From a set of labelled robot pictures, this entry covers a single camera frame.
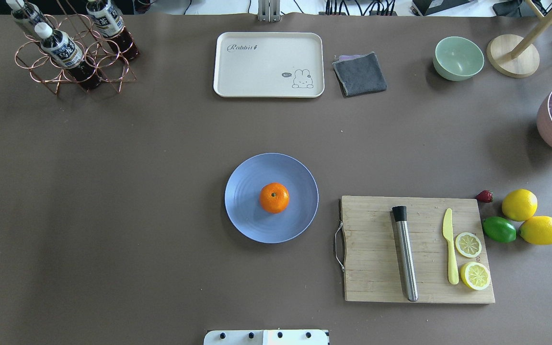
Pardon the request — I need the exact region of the orange mandarin fruit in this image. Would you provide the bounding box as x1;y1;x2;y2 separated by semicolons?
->
259;183;290;214

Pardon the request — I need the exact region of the blue round plate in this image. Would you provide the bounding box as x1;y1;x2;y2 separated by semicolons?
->
224;153;319;244

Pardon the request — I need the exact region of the yellow lemon upper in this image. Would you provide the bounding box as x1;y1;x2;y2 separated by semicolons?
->
502;189;538;221

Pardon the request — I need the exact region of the yellow lemon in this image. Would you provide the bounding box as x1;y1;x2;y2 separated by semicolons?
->
519;216;552;245
502;189;538;221

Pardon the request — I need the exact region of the yellow lemon lower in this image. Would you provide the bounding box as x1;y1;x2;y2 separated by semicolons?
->
519;216;552;245

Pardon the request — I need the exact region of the red strawberry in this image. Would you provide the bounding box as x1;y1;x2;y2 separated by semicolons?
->
475;190;494;203

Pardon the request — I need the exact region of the green lime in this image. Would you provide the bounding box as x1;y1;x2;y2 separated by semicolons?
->
482;216;517;243

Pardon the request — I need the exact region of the wooden cup tree stand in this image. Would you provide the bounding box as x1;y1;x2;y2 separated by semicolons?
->
486;0;552;78

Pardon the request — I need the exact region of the lemon half upper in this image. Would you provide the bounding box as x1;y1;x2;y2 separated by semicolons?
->
454;232;483;258

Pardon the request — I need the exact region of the lemon half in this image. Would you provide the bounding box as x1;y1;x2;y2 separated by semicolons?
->
454;232;483;258
460;262;491;290

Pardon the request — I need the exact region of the yellow plastic knife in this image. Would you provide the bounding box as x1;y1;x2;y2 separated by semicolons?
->
442;208;460;285

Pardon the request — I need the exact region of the mint green bowl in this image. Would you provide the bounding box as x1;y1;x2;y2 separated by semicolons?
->
432;36;484;81

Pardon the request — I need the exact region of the lemon half lower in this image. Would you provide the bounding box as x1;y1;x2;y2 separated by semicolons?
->
460;262;491;290

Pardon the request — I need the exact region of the steel muddler black tip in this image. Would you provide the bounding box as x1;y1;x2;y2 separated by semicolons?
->
392;206;419;303

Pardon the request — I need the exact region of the grey folded cloth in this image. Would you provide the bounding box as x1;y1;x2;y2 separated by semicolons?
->
332;52;388;97

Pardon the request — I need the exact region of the cream rabbit tray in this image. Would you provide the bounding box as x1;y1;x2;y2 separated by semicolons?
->
213;32;325;98

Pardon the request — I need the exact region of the tea bottle right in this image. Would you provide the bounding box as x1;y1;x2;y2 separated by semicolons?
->
86;0;140;61

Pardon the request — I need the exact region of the tea bottle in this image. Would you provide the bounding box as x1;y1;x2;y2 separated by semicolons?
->
35;23;102;90
86;0;140;61
6;0;50;39

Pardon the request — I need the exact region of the tea bottle middle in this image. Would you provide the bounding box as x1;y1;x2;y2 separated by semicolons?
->
35;23;102;90

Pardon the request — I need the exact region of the tea bottle left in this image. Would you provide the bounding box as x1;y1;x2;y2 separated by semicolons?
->
6;0;50;39

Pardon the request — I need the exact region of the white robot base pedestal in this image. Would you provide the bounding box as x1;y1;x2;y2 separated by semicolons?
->
203;328;330;345

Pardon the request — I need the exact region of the copper wire bottle rack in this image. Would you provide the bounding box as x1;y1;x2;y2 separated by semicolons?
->
7;0;140;94

